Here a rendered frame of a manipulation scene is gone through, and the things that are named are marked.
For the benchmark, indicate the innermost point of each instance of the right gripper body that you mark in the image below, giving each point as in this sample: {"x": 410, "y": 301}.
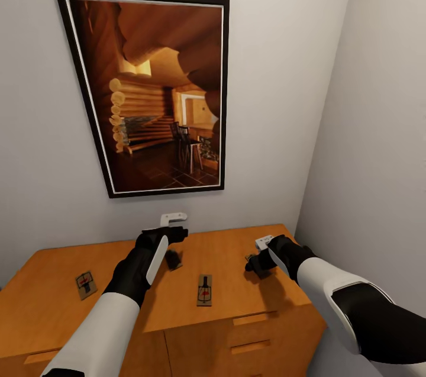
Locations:
{"x": 259, "y": 262}

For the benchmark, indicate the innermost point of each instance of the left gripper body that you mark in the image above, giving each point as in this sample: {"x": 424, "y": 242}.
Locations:
{"x": 176, "y": 234}

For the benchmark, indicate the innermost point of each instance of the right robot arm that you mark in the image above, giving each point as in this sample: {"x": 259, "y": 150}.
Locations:
{"x": 360, "y": 315}

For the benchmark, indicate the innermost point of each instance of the mousetrap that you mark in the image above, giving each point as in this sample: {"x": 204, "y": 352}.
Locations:
{"x": 173, "y": 259}
{"x": 263, "y": 274}
{"x": 204, "y": 291}
{"x": 86, "y": 285}

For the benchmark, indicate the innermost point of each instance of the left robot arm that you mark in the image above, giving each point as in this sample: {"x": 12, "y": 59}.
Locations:
{"x": 99, "y": 345}

